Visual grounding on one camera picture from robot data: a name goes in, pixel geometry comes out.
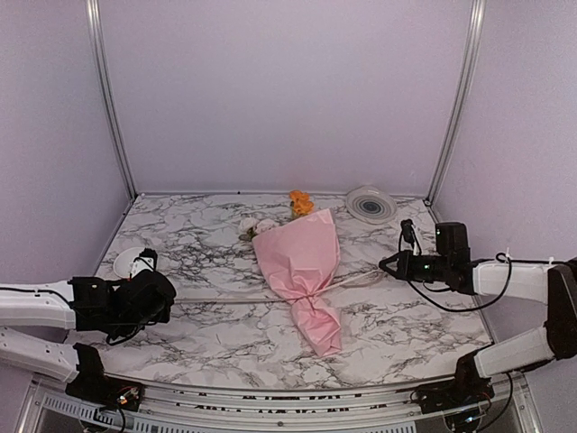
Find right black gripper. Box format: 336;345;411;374
379;250;451;282

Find tan ribbon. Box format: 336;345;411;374
172;269;384;306

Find pink wrapping paper sheet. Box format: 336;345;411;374
252;209;342;356

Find orange fake flower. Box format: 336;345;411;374
289;190;315;219

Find white rose fake flower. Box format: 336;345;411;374
238;217;279;241

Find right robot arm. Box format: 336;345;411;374
379;220;576;404

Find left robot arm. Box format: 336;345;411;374
1;270;177;401

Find red and white bowl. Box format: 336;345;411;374
113;247;144;280

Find grey ringed plate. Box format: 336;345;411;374
345;186;398;226

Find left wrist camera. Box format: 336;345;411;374
129;248;158;279

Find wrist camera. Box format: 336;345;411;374
129;248;158;279
398;218;423;255

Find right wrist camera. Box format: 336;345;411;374
398;218;423;255

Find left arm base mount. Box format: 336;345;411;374
65;343;144;412

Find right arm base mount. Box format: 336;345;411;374
409;355;495;414

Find front aluminium rail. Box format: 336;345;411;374
12;373;544;432

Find right aluminium frame post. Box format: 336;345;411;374
425;0;487;207

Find aluminium frame post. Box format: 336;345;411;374
425;0;487;207
86;0;138;202

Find left aluminium frame post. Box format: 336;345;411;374
86;0;138;202

